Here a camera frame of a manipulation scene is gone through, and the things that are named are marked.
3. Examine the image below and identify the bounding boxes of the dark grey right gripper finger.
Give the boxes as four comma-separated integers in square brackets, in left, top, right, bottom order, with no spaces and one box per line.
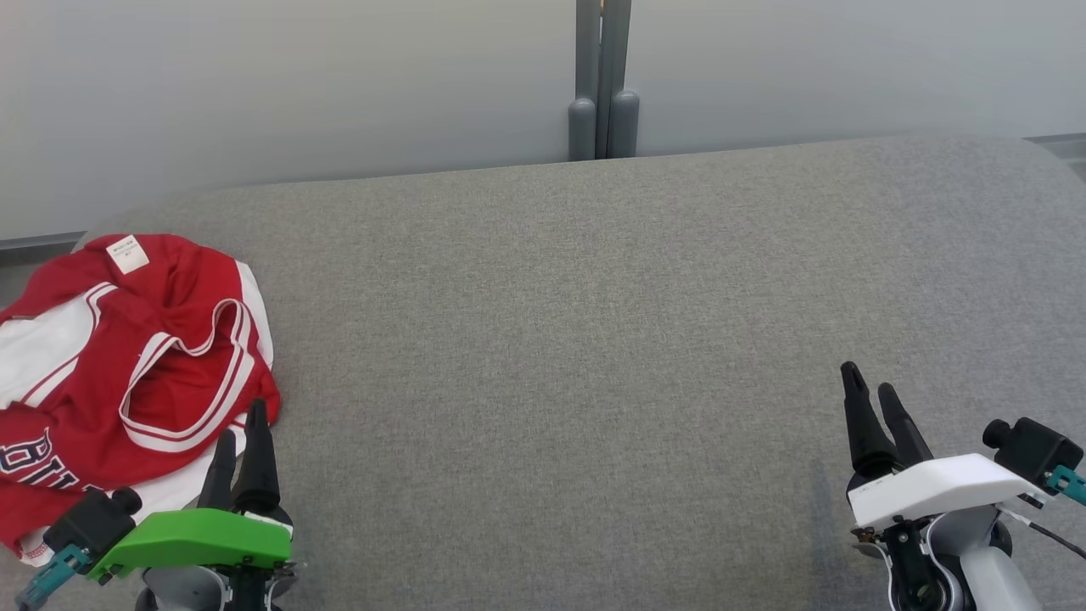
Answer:
[840,362,899,478]
[878,384,935,468]

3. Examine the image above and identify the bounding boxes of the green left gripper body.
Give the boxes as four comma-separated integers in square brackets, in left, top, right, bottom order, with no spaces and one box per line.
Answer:
[87,507,298,611]

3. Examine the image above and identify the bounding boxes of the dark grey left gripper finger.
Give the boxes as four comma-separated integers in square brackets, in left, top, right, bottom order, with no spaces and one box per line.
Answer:
[199,430,238,510]
[231,399,282,514]

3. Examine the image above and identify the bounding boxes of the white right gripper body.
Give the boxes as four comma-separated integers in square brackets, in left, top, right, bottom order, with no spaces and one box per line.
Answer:
[847,454,1053,611]

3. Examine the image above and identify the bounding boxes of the red white basketball jersey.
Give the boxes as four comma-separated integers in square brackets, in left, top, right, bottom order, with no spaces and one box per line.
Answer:
[0,246,281,568]

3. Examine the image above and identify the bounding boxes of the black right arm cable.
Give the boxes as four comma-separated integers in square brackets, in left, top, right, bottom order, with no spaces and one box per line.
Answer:
[997,501,1086,561]

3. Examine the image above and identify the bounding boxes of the teal right camera connector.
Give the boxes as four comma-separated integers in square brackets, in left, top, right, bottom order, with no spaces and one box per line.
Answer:
[1045,465,1086,508]

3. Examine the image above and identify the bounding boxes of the teal camera connector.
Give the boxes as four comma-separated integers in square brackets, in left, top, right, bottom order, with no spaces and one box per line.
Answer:
[1045,465,1086,508]
[15,543,91,611]

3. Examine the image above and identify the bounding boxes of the teal left camera connector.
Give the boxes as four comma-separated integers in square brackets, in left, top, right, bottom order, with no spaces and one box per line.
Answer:
[15,543,91,611]

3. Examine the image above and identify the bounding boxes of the grey partition post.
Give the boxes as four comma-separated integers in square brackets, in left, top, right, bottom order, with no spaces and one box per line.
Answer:
[567,0,641,162]

